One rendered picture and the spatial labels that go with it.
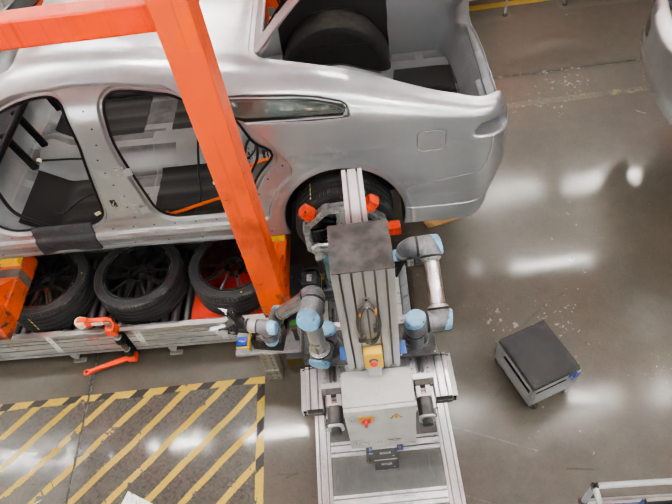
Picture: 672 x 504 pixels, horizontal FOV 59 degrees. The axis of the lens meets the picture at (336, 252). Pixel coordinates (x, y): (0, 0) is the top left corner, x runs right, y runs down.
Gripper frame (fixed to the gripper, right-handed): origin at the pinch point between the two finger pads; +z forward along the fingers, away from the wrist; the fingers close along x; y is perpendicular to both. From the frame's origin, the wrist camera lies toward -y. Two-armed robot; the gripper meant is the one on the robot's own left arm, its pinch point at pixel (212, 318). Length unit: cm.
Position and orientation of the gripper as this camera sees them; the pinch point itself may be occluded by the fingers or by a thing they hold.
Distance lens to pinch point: 325.5
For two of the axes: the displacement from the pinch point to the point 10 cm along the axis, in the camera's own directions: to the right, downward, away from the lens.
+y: 0.9, 7.2, 6.9
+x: 2.0, -6.9, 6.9
